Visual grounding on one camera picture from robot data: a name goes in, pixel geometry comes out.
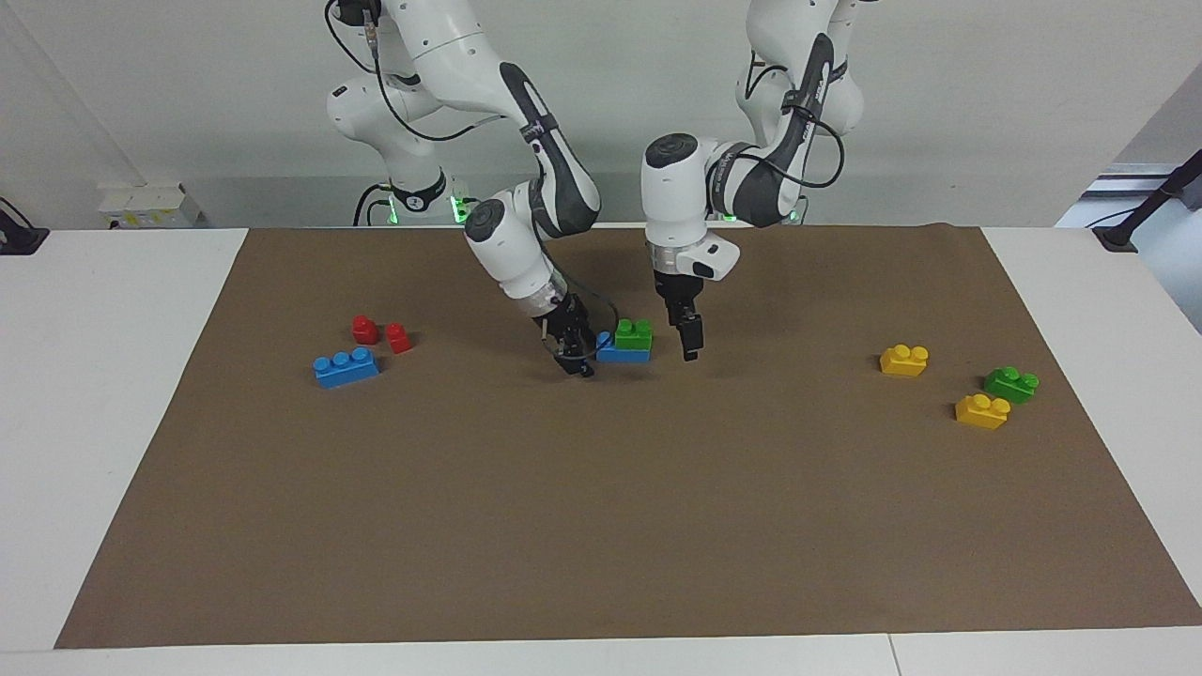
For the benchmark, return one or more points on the yellow two-stud toy block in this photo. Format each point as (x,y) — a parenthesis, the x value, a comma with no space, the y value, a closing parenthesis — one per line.
(904,360)
(982,411)

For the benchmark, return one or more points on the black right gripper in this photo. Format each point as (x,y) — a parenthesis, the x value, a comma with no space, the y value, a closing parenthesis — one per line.
(562,321)

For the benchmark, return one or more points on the black table clamp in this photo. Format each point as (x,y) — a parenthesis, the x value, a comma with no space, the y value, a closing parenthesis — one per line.
(19,239)

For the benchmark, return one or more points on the red single-stud toy block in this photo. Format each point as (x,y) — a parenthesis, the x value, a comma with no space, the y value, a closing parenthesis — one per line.
(364,330)
(399,338)

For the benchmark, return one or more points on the blue three-stud toy block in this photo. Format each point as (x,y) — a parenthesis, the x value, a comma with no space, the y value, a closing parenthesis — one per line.
(346,367)
(620,356)

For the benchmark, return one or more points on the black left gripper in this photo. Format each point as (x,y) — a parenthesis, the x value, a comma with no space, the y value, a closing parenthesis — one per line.
(683,299)

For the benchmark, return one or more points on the black angled stand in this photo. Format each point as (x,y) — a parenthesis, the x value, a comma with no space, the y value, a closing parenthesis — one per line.
(1117,235)

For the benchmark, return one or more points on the brown paper table mat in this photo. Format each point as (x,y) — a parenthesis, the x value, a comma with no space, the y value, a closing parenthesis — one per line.
(563,516)

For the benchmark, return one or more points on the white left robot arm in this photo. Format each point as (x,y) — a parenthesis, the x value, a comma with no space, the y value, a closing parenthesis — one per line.
(671,197)

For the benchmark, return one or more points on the green two-stud toy block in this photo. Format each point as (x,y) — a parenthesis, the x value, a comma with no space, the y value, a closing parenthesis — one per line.
(634,333)
(1011,384)

